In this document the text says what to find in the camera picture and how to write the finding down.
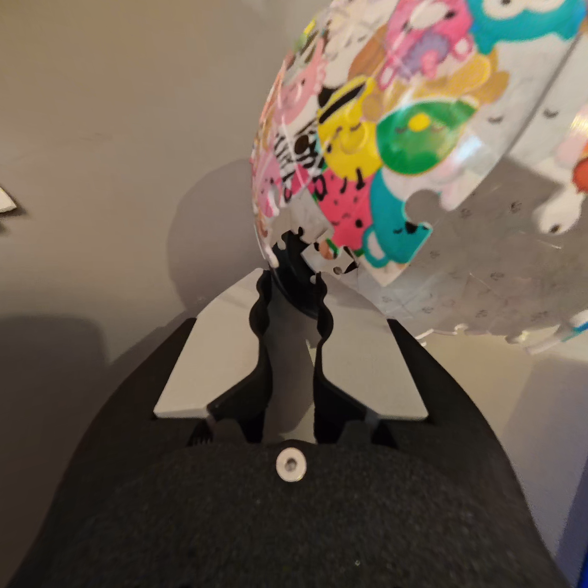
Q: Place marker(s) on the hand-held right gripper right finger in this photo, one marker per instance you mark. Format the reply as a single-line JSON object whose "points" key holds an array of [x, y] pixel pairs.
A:
{"points": [[372, 367]]}

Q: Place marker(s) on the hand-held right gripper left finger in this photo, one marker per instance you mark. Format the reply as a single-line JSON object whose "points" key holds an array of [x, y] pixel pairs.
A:
{"points": [[211, 367]]}

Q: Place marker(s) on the black ball stand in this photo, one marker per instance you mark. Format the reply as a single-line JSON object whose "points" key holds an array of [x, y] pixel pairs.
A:
{"points": [[294, 294]]}

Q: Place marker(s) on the colourful puzzle ball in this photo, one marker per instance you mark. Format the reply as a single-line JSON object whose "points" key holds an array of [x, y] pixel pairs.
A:
{"points": [[441, 138]]}

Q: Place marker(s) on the white puzzle piece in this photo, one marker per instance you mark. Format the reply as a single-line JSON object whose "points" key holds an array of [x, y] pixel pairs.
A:
{"points": [[6, 200]]}

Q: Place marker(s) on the blue plastic bin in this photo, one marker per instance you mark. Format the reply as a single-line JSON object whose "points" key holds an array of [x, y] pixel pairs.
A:
{"points": [[574, 542]]}

